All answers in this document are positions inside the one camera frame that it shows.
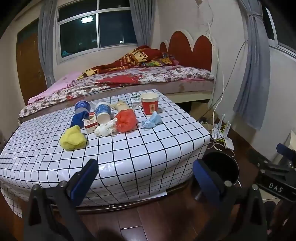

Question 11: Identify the white tissue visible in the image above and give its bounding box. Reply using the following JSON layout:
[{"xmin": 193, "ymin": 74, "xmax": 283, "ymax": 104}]
[{"xmin": 94, "ymin": 118, "xmax": 118, "ymax": 137}]

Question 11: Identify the large window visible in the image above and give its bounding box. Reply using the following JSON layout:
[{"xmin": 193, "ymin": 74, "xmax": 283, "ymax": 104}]
[{"xmin": 55, "ymin": 0, "xmax": 139, "ymax": 64}]

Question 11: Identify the pink sheet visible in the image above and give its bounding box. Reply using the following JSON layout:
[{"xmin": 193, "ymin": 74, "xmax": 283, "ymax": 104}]
[{"xmin": 28, "ymin": 71, "xmax": 82, "ymax": 105}]

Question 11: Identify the beige paper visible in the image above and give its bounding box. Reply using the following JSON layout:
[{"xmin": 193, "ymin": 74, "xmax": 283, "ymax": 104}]
[{"xmin": 110, "ymin": 100, "xmax": 130, "ymax": 112}]

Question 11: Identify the red patterned blanket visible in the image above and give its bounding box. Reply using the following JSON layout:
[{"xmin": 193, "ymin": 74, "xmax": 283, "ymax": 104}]
[{"xmin": 77, "ymin": 45, "xmax": 179, "ymax": 79}]

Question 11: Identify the green and white milk carton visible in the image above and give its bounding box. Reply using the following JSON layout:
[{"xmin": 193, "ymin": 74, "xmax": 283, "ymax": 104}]
[{"xmin": 129, "ymin": 93, "xmax": 142, "ymax": 109}]

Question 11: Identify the dark blue sock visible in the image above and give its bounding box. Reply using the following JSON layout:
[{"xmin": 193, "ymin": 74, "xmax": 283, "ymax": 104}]
[{"xmin": 70, "ymin": 111, "xmax": 90, "ymax": 128}]

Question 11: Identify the yellow crumpled cloth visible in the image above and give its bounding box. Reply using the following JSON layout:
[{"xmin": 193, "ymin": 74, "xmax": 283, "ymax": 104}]
[{"xmin": 60, "ymin": 125, "xmax": 89, "ymax": 151}]

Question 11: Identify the white router with antennas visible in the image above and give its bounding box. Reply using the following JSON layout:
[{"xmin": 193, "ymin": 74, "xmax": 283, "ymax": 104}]
[
  {"xmin": 221, "ymin": 113, "xmax": 234, "ymax": 150},
  {"xmin": 211, "ymin": 123, "xmax": 223, "ymax": 140}
]

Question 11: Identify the bed with floral sheet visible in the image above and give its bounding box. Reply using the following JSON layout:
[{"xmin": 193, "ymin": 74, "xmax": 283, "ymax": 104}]
[{"xmin": 18, "ymin": 65, "xmax": 215, "ymax": 123}]

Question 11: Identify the wooden door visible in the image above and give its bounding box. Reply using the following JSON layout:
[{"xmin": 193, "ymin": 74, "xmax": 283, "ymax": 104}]
[{"xmin": 16, "ymin": 19, "xmax": 48, "ymax": 105}]

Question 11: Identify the red plastic bag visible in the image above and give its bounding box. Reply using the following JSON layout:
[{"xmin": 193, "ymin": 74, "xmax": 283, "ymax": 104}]
[{"xmin": 115, "ymin": 109, "xmax": 137, "ymax": 133}]

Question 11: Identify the red paper cup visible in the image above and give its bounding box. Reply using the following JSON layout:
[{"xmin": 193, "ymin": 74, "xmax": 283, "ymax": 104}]
[{"xmin": 140, "ymin": 93, "xmax": 159, "ymax": 115}]

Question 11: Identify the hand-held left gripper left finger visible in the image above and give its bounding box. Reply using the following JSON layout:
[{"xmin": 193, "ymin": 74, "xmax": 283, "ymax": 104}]
[{"xmin": 28, "ymin": 159, "xmax": 99, "ymax": 241}]

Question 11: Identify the thick white cable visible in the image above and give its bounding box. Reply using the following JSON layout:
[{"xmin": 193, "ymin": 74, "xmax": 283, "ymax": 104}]
[{"xmin": 196, "ymin": 0, "xmax": 226, "ymax": 116}]

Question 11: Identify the red and white cigarette box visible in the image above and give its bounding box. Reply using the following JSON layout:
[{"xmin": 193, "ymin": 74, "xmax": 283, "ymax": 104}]
[{"xmin": 83, "ymin": 112, "xmax": 97, "ymax": 134}]

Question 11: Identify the blue face mask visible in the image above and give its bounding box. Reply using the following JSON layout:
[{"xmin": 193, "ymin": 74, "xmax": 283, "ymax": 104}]
[{"xmin": 141, "ymin": 111, "xmax": 162, "ymax": 129}]

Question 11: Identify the white checkered tablecloth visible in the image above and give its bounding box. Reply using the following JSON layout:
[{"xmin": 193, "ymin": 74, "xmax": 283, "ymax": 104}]
[{"xmin": 0, "ymin": 89, "xmax": 211, "ymax": 218}]

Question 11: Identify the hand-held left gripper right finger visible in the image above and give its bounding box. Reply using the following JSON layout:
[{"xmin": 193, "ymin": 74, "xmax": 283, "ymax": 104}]
[{"xmin": 193, "ymin": 159, "xmax": 269, "ymax": 241}]

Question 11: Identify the red scalloped headboard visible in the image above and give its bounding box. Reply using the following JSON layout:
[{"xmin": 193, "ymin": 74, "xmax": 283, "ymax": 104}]
[{"xmin": 159, "ymin": 30, "xmax": 219, "ymax": 72}]

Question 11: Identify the blue and white paper cup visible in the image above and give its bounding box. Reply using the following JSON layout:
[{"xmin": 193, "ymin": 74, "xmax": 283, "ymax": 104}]
[{"xmin": 94, "ymin": 101, "xmax": 111, "ymax": 124}]

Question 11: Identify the side window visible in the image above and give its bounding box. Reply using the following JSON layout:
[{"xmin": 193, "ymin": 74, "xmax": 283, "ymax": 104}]
[{"xmin": 262, "ymin": 5, "xmax": 296, "ymax": 58}]

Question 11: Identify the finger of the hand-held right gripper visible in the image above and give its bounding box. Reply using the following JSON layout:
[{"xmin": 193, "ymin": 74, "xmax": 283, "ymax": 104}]
[
  {"xmin": 248, "ymin": 152, "xmax": 294, "ymax": 173},
  {"xmin": 276, "ymin": 143, "xmax": 296, "ymax": 163}
]

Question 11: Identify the black trash bin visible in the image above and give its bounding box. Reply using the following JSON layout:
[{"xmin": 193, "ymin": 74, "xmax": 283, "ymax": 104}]
[{"xmin": 201, "ymin": 152, "xmax": 240, "ymax": 186}]

